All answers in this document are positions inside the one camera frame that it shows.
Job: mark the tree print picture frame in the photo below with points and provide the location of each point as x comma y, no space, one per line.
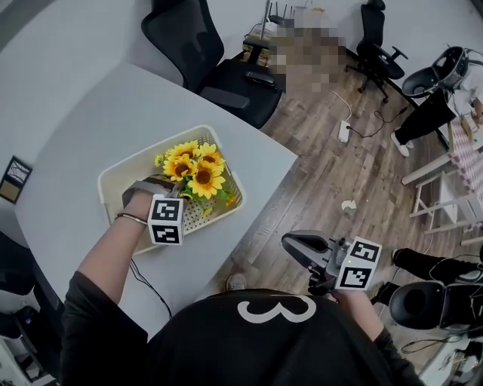
19,169

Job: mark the black router with antennas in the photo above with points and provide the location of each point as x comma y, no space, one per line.
279,17

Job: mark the white side table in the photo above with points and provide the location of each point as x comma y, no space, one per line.
426,171

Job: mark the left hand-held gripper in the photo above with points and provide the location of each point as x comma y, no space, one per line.
166,222

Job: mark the person's left forearm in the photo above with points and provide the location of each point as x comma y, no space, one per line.
109,260

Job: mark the yellow sunflower bouquet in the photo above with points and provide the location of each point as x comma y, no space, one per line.
200,173

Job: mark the person's right forearm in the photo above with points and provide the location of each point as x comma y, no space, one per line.
362,313

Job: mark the crumpled white paper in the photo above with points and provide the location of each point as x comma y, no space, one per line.
349,208

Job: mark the cream perforated plastic basket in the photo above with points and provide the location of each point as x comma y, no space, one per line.
128,169

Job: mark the white power strip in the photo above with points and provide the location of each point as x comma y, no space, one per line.
344,131

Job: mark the brown filled picture frame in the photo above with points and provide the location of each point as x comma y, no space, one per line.
10,190

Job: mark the white round table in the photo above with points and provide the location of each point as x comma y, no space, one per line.
94,124

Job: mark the person's left hand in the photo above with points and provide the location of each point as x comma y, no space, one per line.
139,205

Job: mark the pink checkered cloth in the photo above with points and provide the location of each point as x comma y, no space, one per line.
469,158

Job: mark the person's grey shoe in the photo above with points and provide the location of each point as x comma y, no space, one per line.
235,282

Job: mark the person's black printed shirt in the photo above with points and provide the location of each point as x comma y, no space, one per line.
264,347

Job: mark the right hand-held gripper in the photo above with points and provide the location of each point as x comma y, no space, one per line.
356,271

